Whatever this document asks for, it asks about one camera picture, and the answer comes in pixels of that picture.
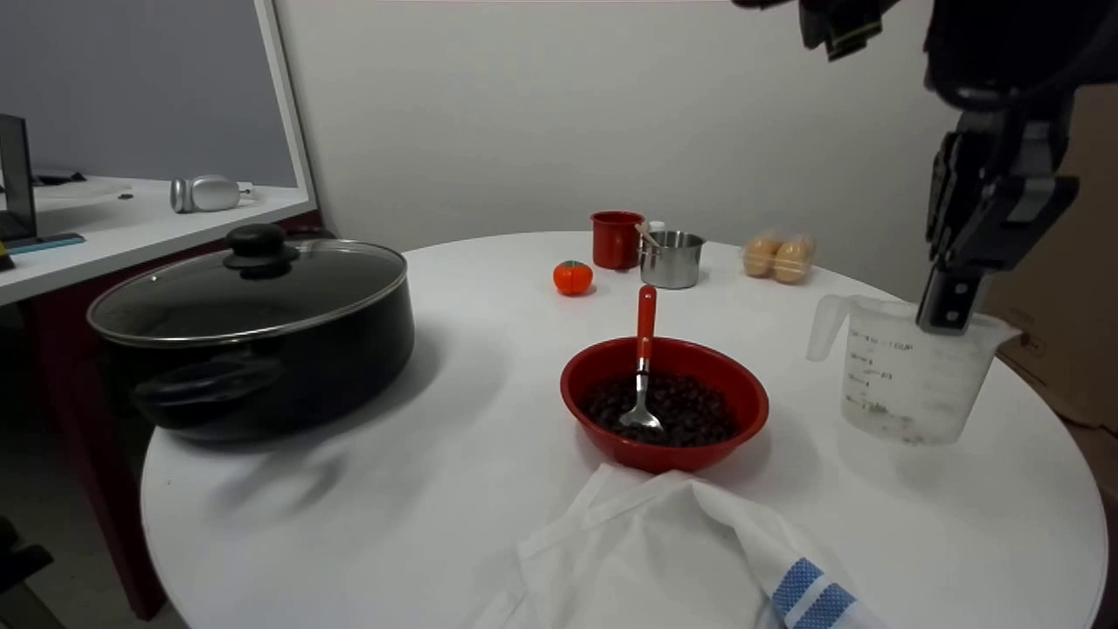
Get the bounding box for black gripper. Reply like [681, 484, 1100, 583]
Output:
[910, 108, 1081, 335]

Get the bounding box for clear plastic measuring jar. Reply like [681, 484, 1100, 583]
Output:
[804, 291, 1022, 446]

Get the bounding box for red orange bowl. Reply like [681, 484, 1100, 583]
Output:
[556, 335, 771, 476]

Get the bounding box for glass jar lying down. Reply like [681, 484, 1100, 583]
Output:
[166, 171, 256, 217]

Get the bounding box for dark beans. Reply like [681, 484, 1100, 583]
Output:
[581, 366, 739, 450]

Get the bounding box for small steel cup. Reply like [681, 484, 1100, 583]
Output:
[637, 221, 710, 293]

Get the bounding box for red mug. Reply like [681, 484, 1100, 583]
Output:
[590, 208, 645, 271]

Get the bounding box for small orange tomato toy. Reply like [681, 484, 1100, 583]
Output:
[548, 258, 597, 300]

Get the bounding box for white towel blue stripes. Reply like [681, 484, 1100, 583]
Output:
[467, 461, 886, 629]

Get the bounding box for black cooking pot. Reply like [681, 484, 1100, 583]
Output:
[83, 223, 418, 446]

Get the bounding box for glass pot lid black knob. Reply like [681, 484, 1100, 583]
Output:
[83, 223, 413, 349]

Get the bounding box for dark red cabinet white top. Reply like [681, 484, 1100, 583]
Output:
[0, 171, 320, 620]

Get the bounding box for blue flat item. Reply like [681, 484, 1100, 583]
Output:
[0, 227, 87, 260]

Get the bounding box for black device on desk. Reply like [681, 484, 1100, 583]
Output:
[0, 111, 38, 243]

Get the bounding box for red handled metal spoon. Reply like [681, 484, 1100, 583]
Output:
[616, 282, 666, 435]

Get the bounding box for white window frame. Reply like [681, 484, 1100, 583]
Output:
[250, 0, 326, 217]

